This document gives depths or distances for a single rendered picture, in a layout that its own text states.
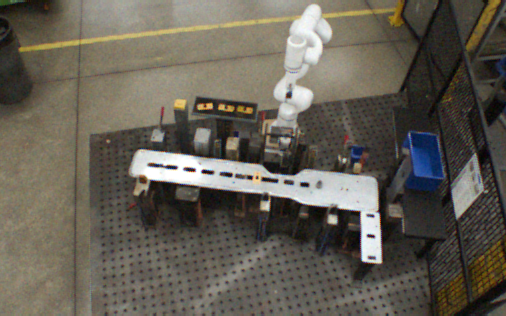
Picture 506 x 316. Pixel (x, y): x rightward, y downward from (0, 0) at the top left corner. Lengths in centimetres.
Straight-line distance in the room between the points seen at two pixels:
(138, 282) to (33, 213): 149
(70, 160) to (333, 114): 220
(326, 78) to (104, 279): 291
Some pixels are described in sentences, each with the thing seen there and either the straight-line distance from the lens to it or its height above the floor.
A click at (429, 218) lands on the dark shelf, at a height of 103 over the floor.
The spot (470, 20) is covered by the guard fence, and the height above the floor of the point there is 82.
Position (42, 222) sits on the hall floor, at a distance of 366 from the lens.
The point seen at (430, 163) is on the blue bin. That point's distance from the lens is 266.
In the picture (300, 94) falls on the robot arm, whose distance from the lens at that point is 254.
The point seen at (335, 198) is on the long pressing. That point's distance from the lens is 238.
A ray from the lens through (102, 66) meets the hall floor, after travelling 463.
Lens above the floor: 299
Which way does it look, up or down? 54 degrees down
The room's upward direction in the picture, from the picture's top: 3 degrees clockwise
